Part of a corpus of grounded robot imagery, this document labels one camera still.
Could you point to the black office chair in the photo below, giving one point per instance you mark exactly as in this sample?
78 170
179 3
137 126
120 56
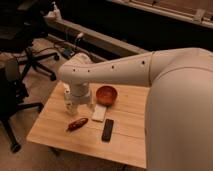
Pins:
22 21

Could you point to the white ceramic cup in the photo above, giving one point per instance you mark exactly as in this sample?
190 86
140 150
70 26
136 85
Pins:
69 104

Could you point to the blue power strip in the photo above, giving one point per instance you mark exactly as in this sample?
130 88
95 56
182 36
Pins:
68 52

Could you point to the red chili pepper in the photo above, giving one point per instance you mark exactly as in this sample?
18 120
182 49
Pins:
77 124

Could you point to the dark office chair left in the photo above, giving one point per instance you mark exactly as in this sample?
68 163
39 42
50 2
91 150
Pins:
12 93

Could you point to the white sponge block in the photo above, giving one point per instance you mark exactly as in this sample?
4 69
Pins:
99 113

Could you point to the red bowl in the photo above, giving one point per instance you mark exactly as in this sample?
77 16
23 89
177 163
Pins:
106 95

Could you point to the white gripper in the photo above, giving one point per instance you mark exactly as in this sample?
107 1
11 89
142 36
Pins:
80 94

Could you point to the white spray bottle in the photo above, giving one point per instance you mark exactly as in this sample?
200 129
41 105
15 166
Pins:
57 11

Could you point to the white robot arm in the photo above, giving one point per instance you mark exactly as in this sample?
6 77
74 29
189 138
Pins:
179 107

